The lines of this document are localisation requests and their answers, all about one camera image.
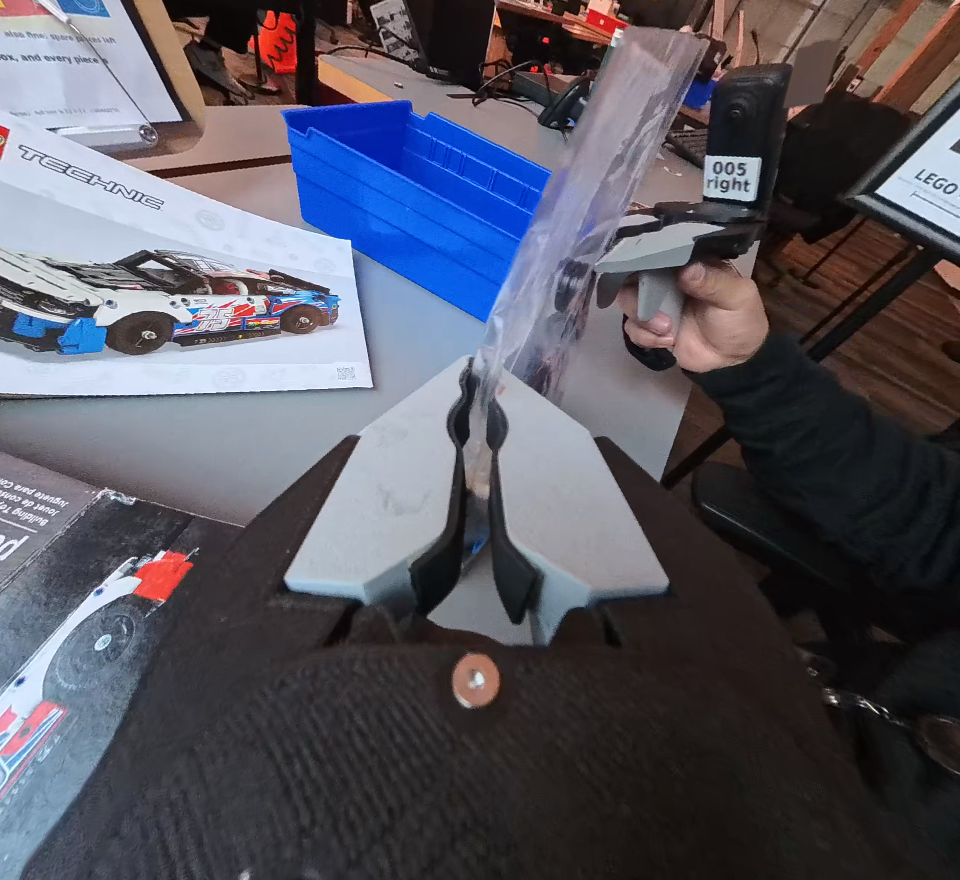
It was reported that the black cable bundle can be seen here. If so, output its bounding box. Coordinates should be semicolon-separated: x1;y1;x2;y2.
472;62;595;132

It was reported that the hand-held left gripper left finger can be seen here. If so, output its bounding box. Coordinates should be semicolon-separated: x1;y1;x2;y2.
283;355;477;617

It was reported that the race car instruction booklet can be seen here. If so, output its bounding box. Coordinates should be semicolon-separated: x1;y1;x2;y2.
0;107;375;398

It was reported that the race car lego box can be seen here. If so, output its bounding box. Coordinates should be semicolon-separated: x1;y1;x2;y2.
0;451;249;821

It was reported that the black keyboard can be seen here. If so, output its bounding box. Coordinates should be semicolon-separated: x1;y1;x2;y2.
663;128;711;170

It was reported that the clear plastic parts bag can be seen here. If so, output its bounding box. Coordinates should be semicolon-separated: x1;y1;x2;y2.
461;25;712;573

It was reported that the person's right forearm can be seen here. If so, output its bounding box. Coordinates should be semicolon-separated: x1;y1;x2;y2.
686;331;960;596

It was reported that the person's right hand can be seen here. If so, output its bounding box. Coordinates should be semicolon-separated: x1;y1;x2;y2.
621;261;772;374

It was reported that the black chair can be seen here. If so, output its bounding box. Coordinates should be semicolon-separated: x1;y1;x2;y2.
690;460;871;599

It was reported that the blue plastic bin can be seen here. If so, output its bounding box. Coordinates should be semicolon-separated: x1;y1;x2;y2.
281;100;554;323

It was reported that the orange patterned object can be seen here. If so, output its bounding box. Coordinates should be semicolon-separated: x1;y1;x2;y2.
255;10;300;74

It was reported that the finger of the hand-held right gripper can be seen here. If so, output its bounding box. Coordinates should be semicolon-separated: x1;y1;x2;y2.
594;218;723;279

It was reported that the wooden instruction sign board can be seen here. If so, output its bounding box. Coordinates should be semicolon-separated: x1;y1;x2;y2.
0;0;205;152

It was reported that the black framed sign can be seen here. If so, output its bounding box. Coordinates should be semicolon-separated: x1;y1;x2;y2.
843;81;960;262

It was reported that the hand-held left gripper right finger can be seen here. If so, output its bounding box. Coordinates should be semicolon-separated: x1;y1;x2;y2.
486;377;671;647

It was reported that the white pin on wire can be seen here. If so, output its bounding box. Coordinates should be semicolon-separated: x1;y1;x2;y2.
21;0;151;138

